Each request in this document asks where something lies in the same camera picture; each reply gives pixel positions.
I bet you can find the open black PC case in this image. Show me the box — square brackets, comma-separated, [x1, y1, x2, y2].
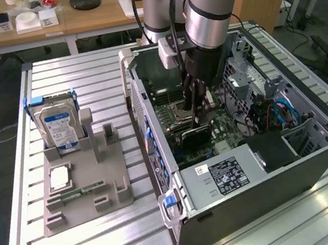
[115, 9, 328, 245]

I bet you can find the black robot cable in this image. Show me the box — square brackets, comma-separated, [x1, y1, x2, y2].
[131, 0, 152, 47]

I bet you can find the hard disk with blue carrier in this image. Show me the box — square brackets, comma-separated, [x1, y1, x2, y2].
[22, 89, 92, 161]

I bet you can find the CPU socket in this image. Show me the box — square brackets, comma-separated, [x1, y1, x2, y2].
[169, 99, 195, 126]

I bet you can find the black power cable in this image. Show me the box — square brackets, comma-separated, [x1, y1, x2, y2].
[230, 9, 261, 32]

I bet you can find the grey metal disk bay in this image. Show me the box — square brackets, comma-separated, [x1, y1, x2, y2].
[220, 52, 272, 117]

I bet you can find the grey power supply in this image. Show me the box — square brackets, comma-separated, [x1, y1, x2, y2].
[176, 141, 270, 213]

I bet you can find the white booklet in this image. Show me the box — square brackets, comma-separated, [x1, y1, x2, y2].
[118, 0, 145, 19]

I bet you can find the wooden desk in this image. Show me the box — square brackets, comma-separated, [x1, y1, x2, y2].
[0, 0, 230, 57]

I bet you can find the graphics card with fan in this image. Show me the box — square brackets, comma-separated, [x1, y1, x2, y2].
[164, 119, 216, 153]

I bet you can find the grey parts rack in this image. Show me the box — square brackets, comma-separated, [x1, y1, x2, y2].
[29, 103, 139, 239]

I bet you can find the blue wire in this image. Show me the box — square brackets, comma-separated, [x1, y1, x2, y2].
[271, 95, 301, 131]

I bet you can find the green RAM stick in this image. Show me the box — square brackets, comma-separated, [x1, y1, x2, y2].
[59, 181, 107, 203]

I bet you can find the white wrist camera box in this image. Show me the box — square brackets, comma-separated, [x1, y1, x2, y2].
[156, 33, 193, 70]

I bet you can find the blue case latch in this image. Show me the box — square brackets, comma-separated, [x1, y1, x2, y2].
[163, 195, 176, 209]

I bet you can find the white labelled box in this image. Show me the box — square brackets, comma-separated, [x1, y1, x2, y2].
[38, 8, 60, 28]

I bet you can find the green motherboard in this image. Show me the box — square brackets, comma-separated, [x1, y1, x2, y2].
[146, 73, 248, 172]

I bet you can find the silver CPU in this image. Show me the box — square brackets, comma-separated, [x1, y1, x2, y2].
[49, 167, 72, 191]

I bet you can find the black camera cable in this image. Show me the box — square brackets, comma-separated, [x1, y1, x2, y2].
[167, 0, 204, 76]

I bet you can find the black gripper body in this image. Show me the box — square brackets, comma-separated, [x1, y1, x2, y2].
[180, 43, 229, 89]

